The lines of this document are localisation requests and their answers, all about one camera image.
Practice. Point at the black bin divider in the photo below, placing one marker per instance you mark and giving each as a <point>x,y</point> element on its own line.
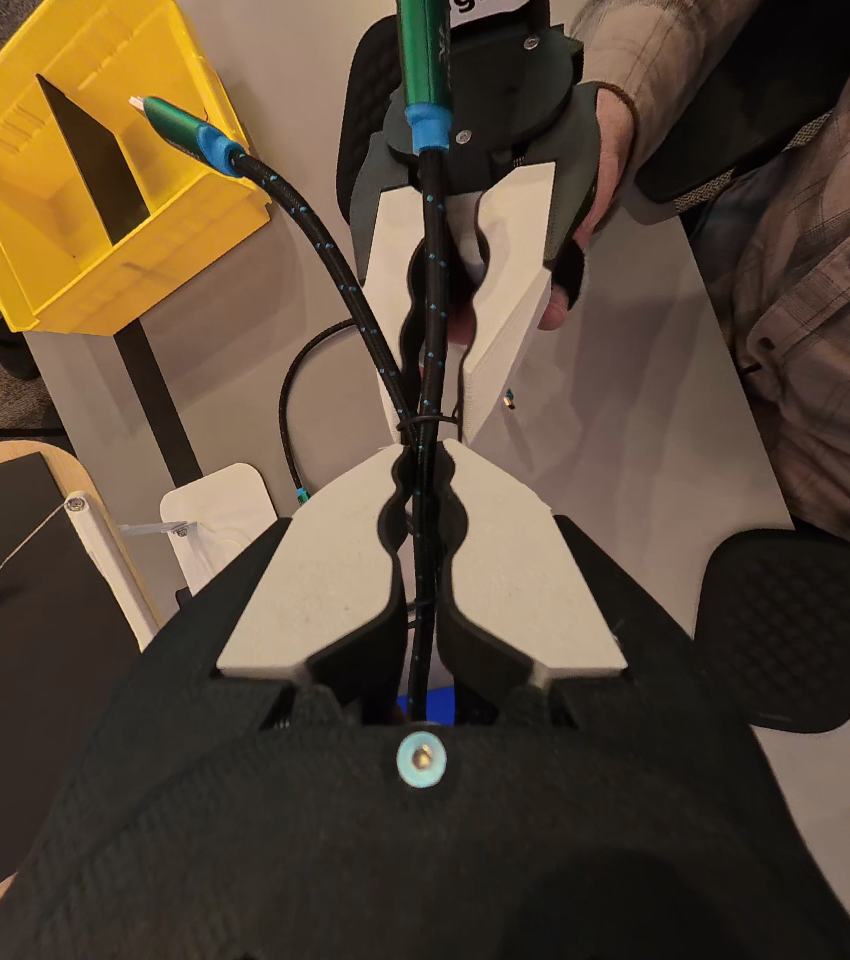
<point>95,165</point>

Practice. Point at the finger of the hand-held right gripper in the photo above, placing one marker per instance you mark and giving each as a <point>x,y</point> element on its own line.
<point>388,255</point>
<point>515,240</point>

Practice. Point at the person's right forearm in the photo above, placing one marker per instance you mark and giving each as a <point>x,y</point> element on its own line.
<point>665,60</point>

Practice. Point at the blue plastic bin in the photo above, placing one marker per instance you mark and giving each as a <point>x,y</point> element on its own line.
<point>447,702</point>

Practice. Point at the person's right hand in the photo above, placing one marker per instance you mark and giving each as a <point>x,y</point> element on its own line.
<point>612,165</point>

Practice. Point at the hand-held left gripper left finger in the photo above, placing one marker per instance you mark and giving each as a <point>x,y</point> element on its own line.
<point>305,600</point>

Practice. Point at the black wood-edged board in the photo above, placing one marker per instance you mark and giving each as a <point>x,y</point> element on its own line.
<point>20,675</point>

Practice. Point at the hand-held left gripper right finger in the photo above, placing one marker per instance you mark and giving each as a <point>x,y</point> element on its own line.
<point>537,600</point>

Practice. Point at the yellow plastic bin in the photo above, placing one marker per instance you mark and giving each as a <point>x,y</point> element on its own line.
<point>170,225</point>

